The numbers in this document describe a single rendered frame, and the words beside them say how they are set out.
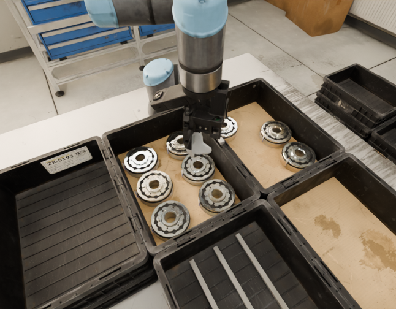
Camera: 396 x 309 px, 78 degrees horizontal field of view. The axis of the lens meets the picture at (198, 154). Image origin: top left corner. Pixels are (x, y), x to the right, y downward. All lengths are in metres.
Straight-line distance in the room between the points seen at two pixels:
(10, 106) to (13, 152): 1.58
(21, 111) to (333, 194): 2.47
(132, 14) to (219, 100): 0.20
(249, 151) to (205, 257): 0.37
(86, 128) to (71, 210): 0.48
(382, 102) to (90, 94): 2.28
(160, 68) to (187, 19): 0.59
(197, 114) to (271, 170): 0.39
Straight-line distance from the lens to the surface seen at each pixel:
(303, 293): 0.69
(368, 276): 0.77
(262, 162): 0.82
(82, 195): 0.81
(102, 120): 1.18
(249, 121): 0.93
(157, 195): 0.71
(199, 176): 0.73
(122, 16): 0.48
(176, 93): 0.50
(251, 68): 1.45
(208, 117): 0.49
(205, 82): 0.42
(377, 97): 1.90
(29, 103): 2.73
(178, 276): 0.66
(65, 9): 2.40
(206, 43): 0.38
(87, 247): 0.73
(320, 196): 0.81
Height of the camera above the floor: 1.47
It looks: 52 degrees down
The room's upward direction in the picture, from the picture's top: straight up
